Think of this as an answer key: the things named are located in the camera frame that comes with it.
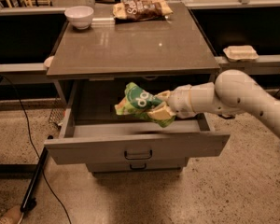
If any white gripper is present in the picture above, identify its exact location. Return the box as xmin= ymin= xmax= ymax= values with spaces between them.
xmin=147 ymin=85 xmax=196 ymax=120

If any green rice chip bag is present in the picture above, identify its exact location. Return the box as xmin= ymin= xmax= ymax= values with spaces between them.
xmin=115 ymin=82 xmax=175 ymax=128

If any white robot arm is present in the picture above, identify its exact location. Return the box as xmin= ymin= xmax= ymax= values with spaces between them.
xmin=148 ymin=70 xmax=280 ymax=139

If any grey drawer cabinet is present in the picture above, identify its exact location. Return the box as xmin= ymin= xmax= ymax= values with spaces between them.
xmin=46 ymin=1 xmax=221 ymax=105

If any grey lower drawer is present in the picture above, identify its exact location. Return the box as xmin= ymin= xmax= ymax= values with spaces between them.
xmin=87 ymin=158 xmax=189 ymax=173

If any open grey top drawer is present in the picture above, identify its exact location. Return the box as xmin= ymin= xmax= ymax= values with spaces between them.
xmin=45 ymin=79 xmax=230 ymax=164

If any brown chip bag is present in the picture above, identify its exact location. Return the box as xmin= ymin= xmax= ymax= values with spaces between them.
xmin=113 ymin=0 xmax=173 ymax=21

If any white foam takeout container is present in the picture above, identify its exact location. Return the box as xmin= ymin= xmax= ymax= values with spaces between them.
xmin=223 ymin=45 xmax=259 ymax=62

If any white bowl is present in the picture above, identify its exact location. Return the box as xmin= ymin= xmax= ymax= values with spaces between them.
xmin=64 ymin=6 xmax=94 ymax=30

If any small round pink object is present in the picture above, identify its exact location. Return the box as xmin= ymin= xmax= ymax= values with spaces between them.
xmin=44 ymin=56 xmax=53 ymax=68

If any black metal floor bar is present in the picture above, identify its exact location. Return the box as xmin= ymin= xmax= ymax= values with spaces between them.
xmin=21 ymin=147 xmax=48 ymax=213

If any tan shoe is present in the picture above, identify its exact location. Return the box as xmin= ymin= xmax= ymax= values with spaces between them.
xmin=0 ymin=205 xmax=23 ymax=224

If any black top drawer handle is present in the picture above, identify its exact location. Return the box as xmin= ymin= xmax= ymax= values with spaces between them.
xmin=124 ymin=149 xmax=153 ymax=161

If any wire mesh basket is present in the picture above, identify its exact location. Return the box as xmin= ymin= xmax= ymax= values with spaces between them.
xmin=49 ymin=97 xmax=65 ymax=129

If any black floor cable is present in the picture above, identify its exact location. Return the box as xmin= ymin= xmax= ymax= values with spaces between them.
xmin=0 ymin=74 xmax=73 ymax=224

